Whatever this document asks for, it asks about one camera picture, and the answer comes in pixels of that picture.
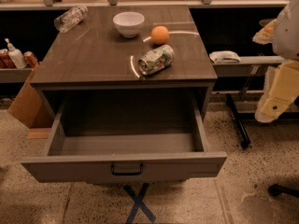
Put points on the white pump bottle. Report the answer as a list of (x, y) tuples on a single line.
[(15, 55)]

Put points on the brown cardboard box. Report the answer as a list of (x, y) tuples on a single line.
[(29, 110)]

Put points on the open grey top drawer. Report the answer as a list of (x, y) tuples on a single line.
[(124, 139)]

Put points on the grey drawer cabinet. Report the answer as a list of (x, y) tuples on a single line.
[(94, 59)]

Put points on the black chair base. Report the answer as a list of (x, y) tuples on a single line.
[(276, 190)]

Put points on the clear plastic water bottle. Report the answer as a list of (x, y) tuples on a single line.
[(71, 18)]

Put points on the white ceramic bowl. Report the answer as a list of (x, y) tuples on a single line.
[(129, 24)]

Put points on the black table leg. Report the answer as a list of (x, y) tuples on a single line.
[(244, 143)]

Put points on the red soda can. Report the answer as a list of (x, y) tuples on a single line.
[(6, 59), (30, 58)]

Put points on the red soda can left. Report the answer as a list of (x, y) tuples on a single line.
[(6, 59)]

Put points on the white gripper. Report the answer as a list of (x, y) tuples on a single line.
[(287, 34)]

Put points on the folded white cloth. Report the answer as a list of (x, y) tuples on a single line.
[(225, 56)]

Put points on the orange fruit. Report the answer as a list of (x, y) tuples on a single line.
[(159, 35)]

